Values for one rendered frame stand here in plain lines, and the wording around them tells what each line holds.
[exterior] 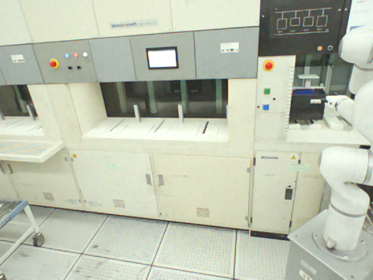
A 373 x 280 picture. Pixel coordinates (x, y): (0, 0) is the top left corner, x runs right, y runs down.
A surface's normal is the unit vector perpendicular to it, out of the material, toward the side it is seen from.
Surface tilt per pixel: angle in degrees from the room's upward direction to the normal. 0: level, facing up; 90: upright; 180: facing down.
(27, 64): 90
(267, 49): 90
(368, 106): 82
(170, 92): 90
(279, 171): 90
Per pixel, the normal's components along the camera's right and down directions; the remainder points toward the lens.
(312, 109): -0.22, 0.44
